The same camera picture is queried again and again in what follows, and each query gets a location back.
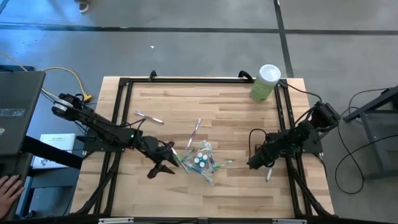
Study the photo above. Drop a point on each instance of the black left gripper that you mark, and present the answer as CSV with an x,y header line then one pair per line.
x,y
152,146

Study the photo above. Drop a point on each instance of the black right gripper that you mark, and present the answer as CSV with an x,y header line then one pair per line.
x,y
261,155

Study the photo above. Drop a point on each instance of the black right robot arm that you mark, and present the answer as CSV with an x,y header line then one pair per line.
x,y
304,130

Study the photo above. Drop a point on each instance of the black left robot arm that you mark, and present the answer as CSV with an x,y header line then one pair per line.
x,y
102,127

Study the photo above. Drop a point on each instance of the clear acrylic organizer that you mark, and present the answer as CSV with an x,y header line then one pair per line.
x,y
191,154

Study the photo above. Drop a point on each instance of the green disinfecting wipes canister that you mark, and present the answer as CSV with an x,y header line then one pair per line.
x,y
264,84

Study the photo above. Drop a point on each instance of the white paper booklet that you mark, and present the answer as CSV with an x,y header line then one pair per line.
x,y
59,143

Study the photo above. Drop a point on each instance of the black diagonal bar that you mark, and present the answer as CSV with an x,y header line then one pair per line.
x,y
53,152

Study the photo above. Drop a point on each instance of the grey metal side table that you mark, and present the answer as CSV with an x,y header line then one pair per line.
x,y
373,104

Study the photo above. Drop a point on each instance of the black laptop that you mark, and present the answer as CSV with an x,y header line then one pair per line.
x,y
18,109

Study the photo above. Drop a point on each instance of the person's hand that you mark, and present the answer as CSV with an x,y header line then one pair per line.
x,y
11,194

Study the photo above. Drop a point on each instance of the person's shoe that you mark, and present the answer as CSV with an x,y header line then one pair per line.
x,y
83,6

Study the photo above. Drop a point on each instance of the grey metal bracket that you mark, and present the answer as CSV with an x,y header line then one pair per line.
x,y
289,221
116,221

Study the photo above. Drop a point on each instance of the black aluminium table frame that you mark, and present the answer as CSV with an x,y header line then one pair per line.
x,y
186,80

